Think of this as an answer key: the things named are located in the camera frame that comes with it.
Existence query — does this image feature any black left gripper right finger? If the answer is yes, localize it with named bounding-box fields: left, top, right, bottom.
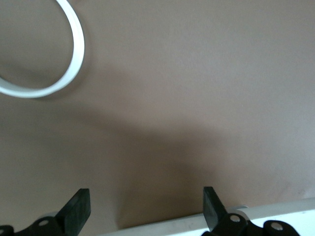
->
left=200, top=186, right=301, bottom=236

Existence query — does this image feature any white C-shaped ring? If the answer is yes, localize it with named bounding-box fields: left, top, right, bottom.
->
left=0, top=0, right=86, bottom=99

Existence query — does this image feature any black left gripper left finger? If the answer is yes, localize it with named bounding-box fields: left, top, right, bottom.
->
left=0, top=188, right=92, bottom=236

